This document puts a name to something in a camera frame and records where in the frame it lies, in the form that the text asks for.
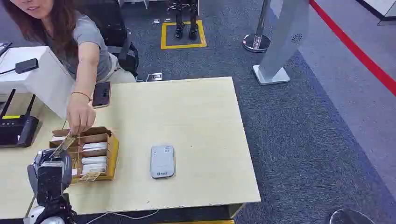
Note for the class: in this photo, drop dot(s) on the golden card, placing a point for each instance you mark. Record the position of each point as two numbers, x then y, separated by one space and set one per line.
63 146
89 177

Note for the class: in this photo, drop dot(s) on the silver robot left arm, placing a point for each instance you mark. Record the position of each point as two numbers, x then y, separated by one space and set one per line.
46 211

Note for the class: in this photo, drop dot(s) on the black router with antennas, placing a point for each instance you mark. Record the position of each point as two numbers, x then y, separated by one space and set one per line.
17 131

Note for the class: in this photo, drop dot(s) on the round glass base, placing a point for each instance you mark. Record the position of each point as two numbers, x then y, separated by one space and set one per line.
351 218

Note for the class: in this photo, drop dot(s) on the white power strip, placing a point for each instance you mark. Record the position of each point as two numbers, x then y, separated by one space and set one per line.
155 77

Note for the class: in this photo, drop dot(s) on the person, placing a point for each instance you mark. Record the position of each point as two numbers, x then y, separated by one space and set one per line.
86 34

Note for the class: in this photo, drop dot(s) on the white card stack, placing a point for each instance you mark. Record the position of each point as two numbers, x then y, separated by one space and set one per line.
93 168
94 146
93 160

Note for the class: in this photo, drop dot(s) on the white cabinet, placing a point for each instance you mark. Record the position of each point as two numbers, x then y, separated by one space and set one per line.
382 7

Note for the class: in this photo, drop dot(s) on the silver floor stand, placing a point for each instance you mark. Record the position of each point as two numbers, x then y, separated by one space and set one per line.
283 43

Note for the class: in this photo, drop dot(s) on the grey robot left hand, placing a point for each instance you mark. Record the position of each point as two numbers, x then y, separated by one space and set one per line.
51 182

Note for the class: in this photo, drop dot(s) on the white box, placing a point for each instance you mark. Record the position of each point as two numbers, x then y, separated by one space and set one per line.
46 83

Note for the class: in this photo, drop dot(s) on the chrome stanchion post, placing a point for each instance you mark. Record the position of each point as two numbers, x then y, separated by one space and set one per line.
258 37

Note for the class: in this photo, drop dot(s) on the black power adapter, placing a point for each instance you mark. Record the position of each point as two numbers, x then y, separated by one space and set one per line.
27 65

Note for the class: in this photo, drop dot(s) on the wooden card box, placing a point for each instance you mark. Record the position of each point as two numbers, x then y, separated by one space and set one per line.
112 154

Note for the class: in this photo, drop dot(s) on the person's left hand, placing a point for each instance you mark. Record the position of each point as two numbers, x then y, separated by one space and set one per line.
79 112

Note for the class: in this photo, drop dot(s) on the black office chair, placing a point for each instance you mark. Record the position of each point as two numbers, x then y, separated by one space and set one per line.
114 28

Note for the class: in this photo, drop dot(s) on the dark smartphone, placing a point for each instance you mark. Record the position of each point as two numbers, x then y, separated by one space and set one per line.
101 94

